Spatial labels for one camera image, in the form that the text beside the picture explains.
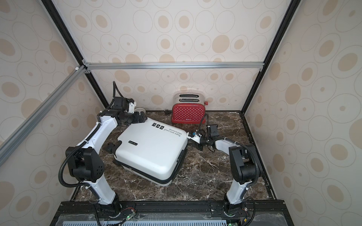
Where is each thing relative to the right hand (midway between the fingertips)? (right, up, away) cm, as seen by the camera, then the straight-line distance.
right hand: (196, 140), depth 94 cm
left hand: (-32, +16, -6) cm, 36 cm away
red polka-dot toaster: (-5, +22, +6) cm, 24 cm away
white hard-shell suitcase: (-26, -5, -11) cm, 29 cm away
